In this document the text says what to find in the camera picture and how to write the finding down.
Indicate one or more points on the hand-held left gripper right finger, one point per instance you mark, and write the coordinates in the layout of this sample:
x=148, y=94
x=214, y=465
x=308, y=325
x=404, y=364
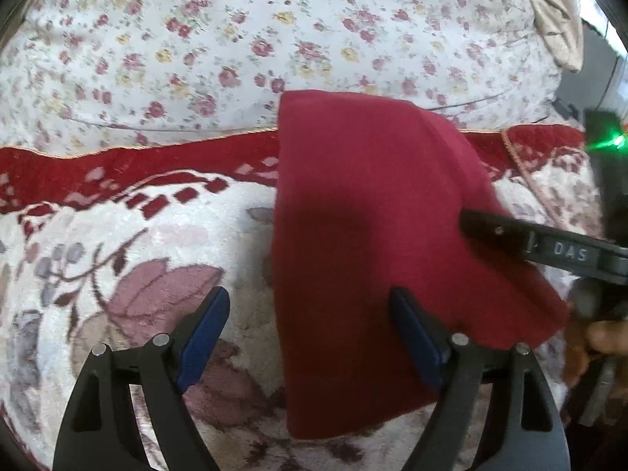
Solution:
x=414, y=338

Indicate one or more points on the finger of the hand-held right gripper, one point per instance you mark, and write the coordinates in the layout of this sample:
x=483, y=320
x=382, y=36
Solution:
x=510, y=233

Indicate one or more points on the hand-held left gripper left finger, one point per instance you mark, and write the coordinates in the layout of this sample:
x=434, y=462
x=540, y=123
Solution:
x=203, y=333

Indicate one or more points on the dark red knit garment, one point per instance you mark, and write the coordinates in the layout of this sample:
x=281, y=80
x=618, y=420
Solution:
x=363, y=216

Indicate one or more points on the person's right hand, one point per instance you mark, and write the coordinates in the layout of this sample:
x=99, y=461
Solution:
x=591, y=343

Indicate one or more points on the red and white plush blanket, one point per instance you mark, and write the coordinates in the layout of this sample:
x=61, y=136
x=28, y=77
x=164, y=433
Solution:
x=147, y=235

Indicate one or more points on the beige cloth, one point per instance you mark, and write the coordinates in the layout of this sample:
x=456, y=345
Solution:
x=549, y=5

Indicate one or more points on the white rose print quilt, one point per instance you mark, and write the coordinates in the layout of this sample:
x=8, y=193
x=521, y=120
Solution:
x=245, y=44

